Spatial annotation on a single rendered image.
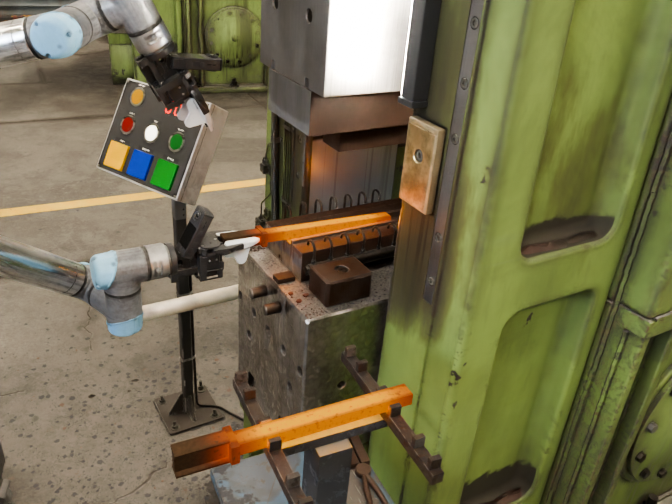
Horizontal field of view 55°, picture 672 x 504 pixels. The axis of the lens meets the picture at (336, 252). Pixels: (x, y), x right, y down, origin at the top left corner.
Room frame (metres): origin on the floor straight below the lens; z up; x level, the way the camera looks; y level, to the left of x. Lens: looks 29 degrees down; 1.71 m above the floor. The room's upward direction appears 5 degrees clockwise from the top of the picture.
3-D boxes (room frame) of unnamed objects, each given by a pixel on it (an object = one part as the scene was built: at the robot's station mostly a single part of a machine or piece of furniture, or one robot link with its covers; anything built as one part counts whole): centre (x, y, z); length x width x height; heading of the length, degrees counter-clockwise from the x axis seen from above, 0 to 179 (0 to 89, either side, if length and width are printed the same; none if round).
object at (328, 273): (1.25, -0.02, 0.95); 0.12 x 0.08 x 0.06; 122
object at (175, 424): (1.80, 0.50, 0.05); 0.22 x 0.22 x 0.09; 32
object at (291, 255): (1.49, -0.05, 0.96); 0.42 x 0.20 x 0.09; 122
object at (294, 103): (1.49, -0.05, 1.32); 0.42 x 0.20 x 0.10; 122
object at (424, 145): (1.18, -0.15, 1.27); 0.09 x 0.02 x 0.17; 32
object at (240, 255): (1.27, 0.21, 0.99); 0.09 x 0.03 x 0.06; 120
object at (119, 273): (1.14, 0.44, 1.00); 0.11 x 0.08 x 0.09; 122
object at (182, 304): (1.62, 0.39, 0.62); 0.44 x 0.05 x 0.05; 122
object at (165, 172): (1.64, 0.48, 1.01); 0.07 x 0.05 x 0.07; 57
